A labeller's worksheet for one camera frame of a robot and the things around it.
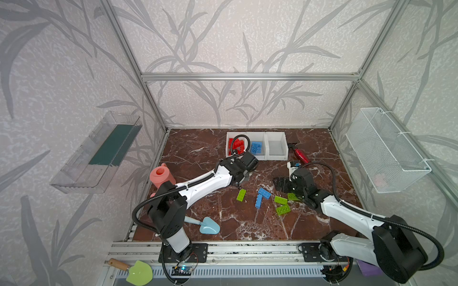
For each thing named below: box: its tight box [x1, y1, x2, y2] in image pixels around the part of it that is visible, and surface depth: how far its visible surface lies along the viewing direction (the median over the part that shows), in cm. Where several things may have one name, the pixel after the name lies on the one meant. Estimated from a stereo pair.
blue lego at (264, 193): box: [258, 187, 272, 200], surface depth 91 cm
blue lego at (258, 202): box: [255, 193, 263, 210], surface depth 88 cm
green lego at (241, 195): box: [236, 188, 247, 202], surface depth 92 cm
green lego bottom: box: [276, 204, 292, 216], surface depth 86 cm
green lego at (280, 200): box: [274, 195, 289, 205], surface depth 90 cm
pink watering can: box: [149, 162, 176, 198], surface depth 88 cm
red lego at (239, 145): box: [232, 138, 245, 155], surface depth 110 cm
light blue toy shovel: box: [183, 215, 221, 235], surface depth 82 cm
